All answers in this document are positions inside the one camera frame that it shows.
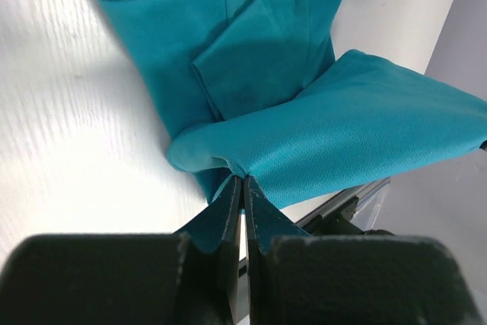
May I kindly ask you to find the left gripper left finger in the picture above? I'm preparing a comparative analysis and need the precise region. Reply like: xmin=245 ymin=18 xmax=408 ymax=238
xmin=1 ymin=177 xmax=242 ymax=324

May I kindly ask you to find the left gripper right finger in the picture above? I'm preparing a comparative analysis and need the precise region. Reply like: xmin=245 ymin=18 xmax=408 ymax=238
xmin=243 ymin=177 xmax=483 ymax=324

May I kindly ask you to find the teal t-shirt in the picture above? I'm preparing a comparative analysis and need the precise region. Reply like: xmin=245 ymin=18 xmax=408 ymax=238
xmin=99 ymin=0 xmax=486 ymax=209

